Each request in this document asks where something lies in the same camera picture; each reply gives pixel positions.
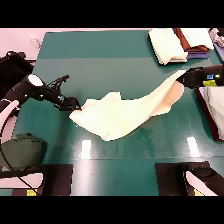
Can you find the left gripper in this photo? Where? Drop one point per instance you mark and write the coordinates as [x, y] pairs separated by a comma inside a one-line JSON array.
[[69, 103]]

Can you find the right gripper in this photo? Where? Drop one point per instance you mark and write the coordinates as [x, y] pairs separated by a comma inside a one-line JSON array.
[[191, 78]]

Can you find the cream shirt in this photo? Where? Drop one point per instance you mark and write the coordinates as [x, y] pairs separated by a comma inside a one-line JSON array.
[[115, 116]]

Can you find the purple garment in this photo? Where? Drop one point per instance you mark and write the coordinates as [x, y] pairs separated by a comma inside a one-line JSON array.
[[198, 55]]

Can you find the brown garment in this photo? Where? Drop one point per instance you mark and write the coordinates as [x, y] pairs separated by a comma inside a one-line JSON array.
[[185, 42]]

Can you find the red garment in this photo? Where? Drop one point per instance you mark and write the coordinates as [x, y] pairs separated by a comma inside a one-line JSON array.
[[207, 111]]

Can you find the folded cream garment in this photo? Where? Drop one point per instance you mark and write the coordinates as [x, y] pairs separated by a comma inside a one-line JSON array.
[[166, 45]]

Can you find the folded white garment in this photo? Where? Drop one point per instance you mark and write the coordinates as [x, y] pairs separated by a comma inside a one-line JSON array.
[[199, 36]]

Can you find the pale pink garment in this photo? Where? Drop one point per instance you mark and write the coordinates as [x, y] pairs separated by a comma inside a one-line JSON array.
[[217, 36]]

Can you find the green garment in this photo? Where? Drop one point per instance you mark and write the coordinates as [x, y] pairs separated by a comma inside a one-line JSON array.
[[20, 150]]

